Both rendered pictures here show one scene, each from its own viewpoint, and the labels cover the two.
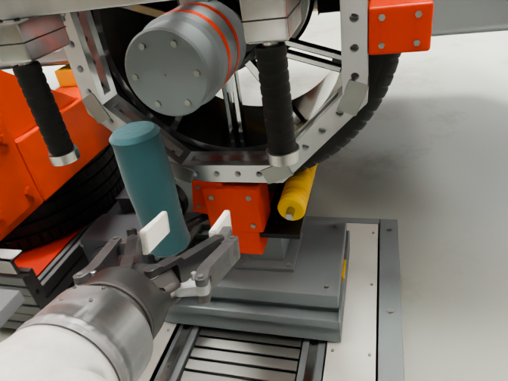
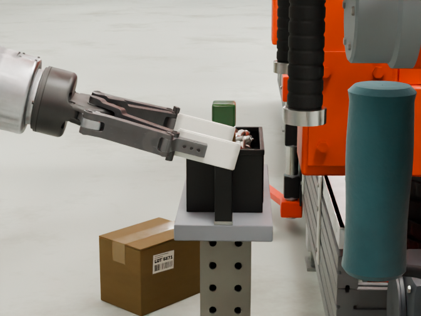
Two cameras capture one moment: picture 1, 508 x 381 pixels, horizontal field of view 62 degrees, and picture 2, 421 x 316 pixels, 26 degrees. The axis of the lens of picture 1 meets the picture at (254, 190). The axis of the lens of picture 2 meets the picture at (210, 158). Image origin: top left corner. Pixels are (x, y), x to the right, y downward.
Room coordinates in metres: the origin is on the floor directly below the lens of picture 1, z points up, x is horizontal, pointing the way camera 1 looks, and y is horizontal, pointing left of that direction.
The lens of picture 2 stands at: (0.13, -0.88, 0.93)
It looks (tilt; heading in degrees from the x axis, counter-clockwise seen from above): 14 degrees down; 73
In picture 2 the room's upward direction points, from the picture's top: straight up
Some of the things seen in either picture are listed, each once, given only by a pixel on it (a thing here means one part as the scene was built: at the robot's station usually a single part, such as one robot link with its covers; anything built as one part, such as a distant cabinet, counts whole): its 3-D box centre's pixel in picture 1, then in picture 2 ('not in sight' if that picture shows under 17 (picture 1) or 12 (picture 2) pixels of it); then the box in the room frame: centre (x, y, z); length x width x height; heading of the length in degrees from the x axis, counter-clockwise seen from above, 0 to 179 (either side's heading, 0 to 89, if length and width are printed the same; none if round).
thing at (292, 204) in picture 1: (300, 178); not in sight; (0.82, -0.11, 0.51); 0.29 x 0.06 x 0.06; 161
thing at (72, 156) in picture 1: (45, 111); (290, 15); (0.60, 0.28, 0.83); 0.04 x 0.04 x 0.16
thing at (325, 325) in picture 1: (260, 274); not in sight; (0.94, 0.02, 0.13); 0.50 x 0.36 x 0.10; 71
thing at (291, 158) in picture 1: (277, 102); (306, 45); (0.49, -0.04, 0.83); 0.04 x 0.04 x 0.16
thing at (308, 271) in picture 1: (266, 224); not in sight; (0.93, -0.02, 0.32); 0.40 x 0.30 x 0.28; 71
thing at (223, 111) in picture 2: not in sight; (223, 113); (0.60, 0.55, 0.64); 0.04 x 0.04 x 0.04; 71
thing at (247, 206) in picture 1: (244, 202); not in sight; (0.80, 0.02, 0.48); 0.16 x 0.12 x 0.17; 161
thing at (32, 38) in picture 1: (30, 34); not in sight; (0.63, 0.27, 0.93); 0.09 x 0.05 x 0.05; 161
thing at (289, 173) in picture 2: not in sight; (293, 141); (1.20, 1.71, 0.30); 0.09 x 0.05 x 0.50; 71
